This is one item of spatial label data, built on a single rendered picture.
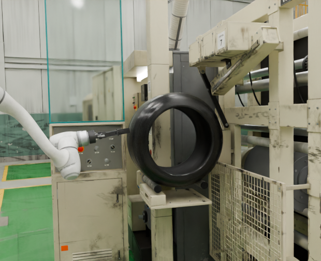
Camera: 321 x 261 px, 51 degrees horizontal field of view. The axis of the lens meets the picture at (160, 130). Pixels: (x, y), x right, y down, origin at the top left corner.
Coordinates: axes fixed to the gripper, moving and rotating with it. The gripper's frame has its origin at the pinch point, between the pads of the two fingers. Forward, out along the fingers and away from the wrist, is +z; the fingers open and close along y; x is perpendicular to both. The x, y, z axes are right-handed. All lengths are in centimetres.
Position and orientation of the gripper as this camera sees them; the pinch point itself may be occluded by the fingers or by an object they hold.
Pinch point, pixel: (123, 131)
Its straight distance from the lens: 194.1
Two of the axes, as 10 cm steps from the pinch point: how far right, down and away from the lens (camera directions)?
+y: -2.4, -0.5, 9.7
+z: 9.6, -1.7, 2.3
